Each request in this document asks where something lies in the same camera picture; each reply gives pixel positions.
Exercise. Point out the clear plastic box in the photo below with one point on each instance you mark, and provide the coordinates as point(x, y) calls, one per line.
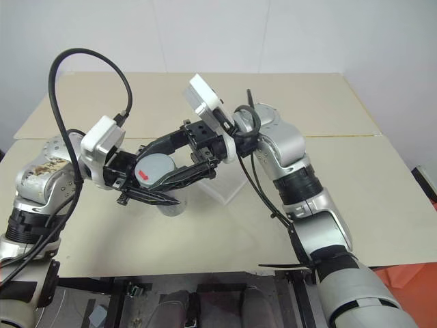
point(228, 184)

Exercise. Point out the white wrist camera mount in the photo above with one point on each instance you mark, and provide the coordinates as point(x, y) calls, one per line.
point(201, 92)
point(102, 135)

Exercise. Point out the dark grey box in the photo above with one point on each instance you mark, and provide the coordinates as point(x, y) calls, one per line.
point(425, 181)

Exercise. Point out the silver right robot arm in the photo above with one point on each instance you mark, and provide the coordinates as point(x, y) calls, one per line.
point(283, 140)

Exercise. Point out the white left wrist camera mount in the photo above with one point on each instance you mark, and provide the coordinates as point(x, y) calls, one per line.
point(102, 135)

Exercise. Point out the small grey block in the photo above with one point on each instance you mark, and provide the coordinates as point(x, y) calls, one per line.
point(99, 315)

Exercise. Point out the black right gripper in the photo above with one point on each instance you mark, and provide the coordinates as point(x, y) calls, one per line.
point(203, 136)

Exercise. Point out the grey jar lid red arrow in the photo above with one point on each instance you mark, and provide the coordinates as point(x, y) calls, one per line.
point(157, 167)

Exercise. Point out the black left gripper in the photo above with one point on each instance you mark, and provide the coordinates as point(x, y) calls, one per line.
point(117, 169)

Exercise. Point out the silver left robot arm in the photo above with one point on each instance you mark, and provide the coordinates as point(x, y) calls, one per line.
point(34, 191)

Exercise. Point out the clear plastic jar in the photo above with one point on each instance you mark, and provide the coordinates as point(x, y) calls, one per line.
point(172, 209)

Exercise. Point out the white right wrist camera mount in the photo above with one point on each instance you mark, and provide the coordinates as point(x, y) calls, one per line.
point(201, 92)

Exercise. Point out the short black zip tie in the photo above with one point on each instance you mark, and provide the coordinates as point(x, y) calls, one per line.
point(250, 97)

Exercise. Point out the long black zip tie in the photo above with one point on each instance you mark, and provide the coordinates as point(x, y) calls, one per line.
point(283, 266)

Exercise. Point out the small metal bracket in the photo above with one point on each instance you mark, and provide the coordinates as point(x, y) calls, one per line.
point(136, 289)

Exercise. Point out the orange object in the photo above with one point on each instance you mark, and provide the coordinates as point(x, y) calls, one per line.
point(409, 275)

